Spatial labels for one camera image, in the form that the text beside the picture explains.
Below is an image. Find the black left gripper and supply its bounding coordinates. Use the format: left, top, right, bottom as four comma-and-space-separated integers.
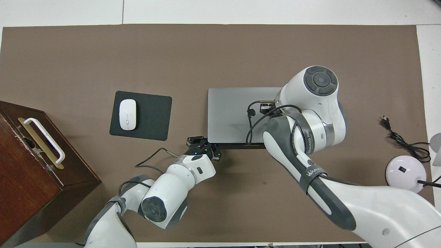
184, 137, 222, 161

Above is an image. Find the grey aluminium laptop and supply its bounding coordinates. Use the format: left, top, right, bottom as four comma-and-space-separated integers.
208, 87, 286, 149

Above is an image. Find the black mouse pad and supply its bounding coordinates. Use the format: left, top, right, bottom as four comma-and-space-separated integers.
109, 91, 173, 141

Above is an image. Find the brown table mat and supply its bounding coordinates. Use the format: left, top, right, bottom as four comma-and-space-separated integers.
0, 23, 439, 243

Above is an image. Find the white computer mouse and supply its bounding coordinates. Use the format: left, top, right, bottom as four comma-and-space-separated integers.
119, 99, 137, 131

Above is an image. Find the white desk lamp base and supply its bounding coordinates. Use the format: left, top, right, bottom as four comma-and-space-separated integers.
385, 133, 441, 196

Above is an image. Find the dark brown wooden box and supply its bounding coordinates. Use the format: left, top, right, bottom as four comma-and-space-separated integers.
0, 101, 102, 247

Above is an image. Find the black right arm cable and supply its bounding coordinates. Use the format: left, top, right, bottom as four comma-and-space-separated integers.
245, 100, 304, 145

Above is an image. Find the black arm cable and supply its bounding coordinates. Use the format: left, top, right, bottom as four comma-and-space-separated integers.
245, 100, 304, 145
117, 147, 180, 221

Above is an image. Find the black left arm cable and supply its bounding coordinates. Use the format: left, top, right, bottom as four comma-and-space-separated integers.
117, 147, 180, 221

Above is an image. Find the black lamp power cable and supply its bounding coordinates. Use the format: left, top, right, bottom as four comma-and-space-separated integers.
382, 116, 432, 163

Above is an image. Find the white box handle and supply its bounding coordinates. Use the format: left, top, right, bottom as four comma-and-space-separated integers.
23, 118, 66, 164

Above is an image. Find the brass handle plate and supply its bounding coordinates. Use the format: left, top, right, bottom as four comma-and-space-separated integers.
18, 117, 65, 170

